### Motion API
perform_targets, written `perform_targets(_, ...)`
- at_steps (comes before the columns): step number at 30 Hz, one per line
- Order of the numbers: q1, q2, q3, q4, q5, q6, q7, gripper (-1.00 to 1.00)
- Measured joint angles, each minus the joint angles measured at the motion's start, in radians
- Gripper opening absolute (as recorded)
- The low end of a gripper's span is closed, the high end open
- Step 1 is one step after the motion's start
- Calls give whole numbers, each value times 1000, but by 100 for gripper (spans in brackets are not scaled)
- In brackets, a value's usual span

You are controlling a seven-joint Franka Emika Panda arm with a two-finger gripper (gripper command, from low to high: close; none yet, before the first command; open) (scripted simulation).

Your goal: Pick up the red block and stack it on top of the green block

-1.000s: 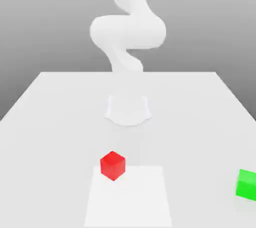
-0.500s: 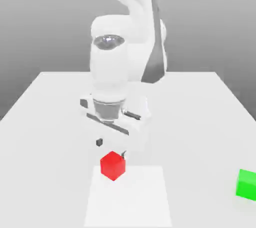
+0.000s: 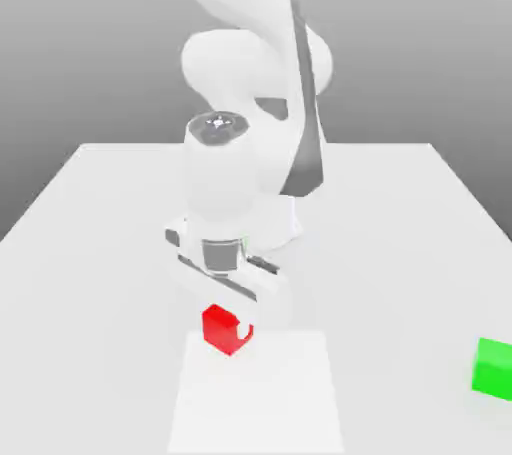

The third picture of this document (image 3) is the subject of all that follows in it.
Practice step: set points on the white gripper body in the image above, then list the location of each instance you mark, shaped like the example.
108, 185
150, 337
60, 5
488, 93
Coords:
268, 290

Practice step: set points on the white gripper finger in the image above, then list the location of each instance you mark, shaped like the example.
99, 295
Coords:
244, 330

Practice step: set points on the small red cube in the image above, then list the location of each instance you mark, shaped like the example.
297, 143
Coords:
219, 332

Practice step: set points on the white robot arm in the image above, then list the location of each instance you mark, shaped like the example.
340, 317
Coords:
224, 183

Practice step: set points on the small green cube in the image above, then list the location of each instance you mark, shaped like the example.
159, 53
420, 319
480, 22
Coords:
492, 370

